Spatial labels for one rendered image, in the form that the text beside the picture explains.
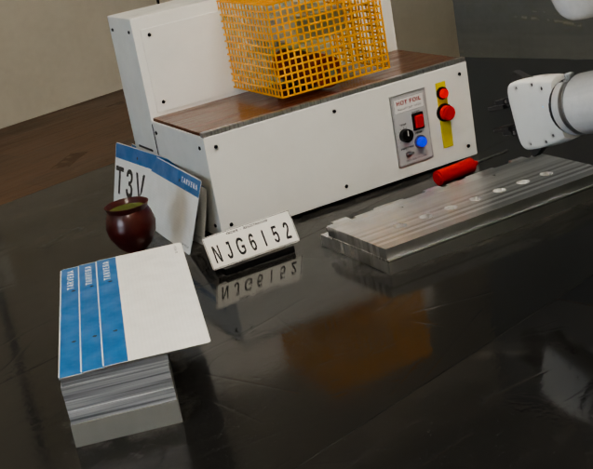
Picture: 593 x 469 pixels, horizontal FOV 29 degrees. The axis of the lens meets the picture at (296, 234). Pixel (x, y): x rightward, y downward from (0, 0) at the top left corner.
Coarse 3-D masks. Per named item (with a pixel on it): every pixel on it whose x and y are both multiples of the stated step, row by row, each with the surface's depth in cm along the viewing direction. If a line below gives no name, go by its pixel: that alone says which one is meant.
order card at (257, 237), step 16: (256, 224) 190; (272, 224) 191; (288, 224) 192; (208, 240) 186; (224, 240) 187; (240, 240) 188; (256, 240) 189; (272, 240) 190; (288, 240) 191; (208, 256) 186; (224, 256) 187; (240, 256) 188
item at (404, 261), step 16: (512, 160) 206; (576, 192) 189; (592, 192) 190; (528, 208) 185; (544, 208) 186; (560, 208) 188; (496, 224) 182; (512, 224) 184; (336, 240) 187; (448, 240) 178; (464, 240) 180; (480, 240) 181; (352, 256) 184; (368, 256) 179; (400, 256) 175; (416, 256) 176; (432, 256) 177; (384, 272) 176
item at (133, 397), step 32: (64, 288) 166; (64, 320) 154; (64, 352) 144; (64, 384) 137; (96, 384) 137; (128, 384) 138; (160, 384) 139; (96, 416) 139; (128, 416) 139; (160, 416) 140
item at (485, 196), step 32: (544, 160) 201; (448, 192) 194; (480, 192) 191; (512, 192) 188; (544, 192) 186; (352, 224) 187; (384, 224) 184; (416, 224) 181; (448, 224) 179; (480, 224) 181; (384, 256) 174
